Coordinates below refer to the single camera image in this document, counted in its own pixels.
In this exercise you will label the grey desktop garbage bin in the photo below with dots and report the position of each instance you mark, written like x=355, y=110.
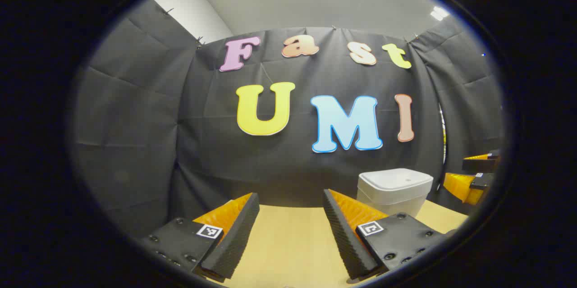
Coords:
x=392, y=189

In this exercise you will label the wooden desktop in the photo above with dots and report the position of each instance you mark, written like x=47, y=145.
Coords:
x=288, y=243

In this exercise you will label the small ceiling light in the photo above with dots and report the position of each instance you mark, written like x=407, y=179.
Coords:
x=439, y=13

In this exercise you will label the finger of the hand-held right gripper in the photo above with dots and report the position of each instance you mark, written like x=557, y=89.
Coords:
x=482, y=164
x=464, y=186

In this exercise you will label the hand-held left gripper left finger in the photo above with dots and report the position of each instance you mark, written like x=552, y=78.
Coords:
x=234, y=238

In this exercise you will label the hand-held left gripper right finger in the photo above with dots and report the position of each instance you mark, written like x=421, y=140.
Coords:
x=345, y=238

